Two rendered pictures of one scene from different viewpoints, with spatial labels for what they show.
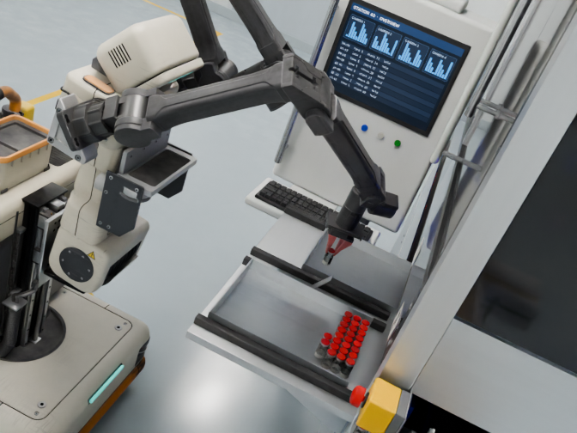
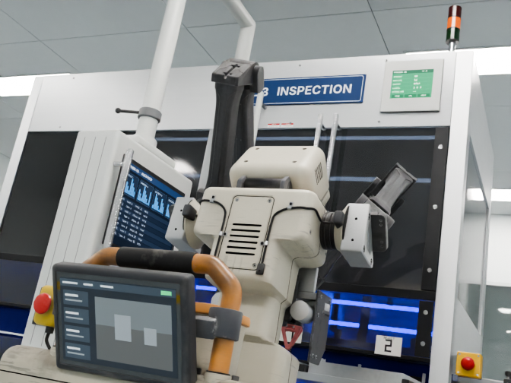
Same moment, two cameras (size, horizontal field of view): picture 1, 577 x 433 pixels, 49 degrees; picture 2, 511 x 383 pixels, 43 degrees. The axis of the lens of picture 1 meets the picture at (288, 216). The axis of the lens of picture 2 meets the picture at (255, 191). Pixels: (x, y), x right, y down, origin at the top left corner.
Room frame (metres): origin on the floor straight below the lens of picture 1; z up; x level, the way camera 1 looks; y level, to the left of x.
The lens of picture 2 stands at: (1.01, 1.89, 0.80)
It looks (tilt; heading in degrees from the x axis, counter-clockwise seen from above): 17 degrees up; 288
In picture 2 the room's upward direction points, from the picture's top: 10 degrees clockwise
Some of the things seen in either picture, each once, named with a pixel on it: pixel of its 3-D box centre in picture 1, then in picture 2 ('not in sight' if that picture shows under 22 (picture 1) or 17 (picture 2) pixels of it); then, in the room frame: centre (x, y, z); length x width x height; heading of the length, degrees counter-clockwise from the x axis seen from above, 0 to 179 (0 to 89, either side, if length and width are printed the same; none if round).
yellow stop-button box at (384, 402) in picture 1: (382, 408); (469, 365); (0.92, -0.30, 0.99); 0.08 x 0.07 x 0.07; 81
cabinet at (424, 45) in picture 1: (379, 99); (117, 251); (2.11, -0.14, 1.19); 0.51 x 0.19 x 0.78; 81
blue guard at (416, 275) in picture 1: (447, 169); (172, 299); (2.00, -0.44, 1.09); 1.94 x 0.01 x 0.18; 171
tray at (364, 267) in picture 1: (369, 273); not in sight; (1.52, -0.27, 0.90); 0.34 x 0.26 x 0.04; 81
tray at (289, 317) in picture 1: (294, 320); (369, 378); (1.20, -0.10, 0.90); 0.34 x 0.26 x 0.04; 81
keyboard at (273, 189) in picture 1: (315, 212); not in sight; (1.89, -0.08, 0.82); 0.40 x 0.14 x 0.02; 80
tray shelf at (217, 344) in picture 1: (327, 301); (317, 381); (1.36, -0.17, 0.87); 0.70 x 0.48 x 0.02; 171
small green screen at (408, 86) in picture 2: not in sight; (411, 85); (1.18, -0.30, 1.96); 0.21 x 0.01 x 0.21; 171
